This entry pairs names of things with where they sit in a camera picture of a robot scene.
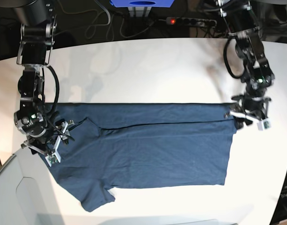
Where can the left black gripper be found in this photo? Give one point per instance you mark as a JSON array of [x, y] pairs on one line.
[[246, 109]]

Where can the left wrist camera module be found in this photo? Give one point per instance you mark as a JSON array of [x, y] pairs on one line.
[[264, 124]]

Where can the blue plastic box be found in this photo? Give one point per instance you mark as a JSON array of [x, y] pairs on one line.
[[141, 3]]

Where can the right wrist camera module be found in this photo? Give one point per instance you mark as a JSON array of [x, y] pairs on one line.
[[53, 158]]

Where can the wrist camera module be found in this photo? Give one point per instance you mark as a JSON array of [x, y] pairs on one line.
[[264, 124], [53, 158]]

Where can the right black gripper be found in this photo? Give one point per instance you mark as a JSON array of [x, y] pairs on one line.
[[48, 143]]

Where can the dark blue T-shirt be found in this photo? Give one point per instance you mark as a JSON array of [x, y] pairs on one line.
[[142, 146]]

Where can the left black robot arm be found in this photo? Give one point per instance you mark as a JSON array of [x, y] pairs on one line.
[[243, 27]]

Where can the black power strip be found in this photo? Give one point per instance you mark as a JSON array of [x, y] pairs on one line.
[[192, 22]]

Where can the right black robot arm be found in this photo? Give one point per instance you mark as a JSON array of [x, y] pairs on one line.
[[33, 119]]

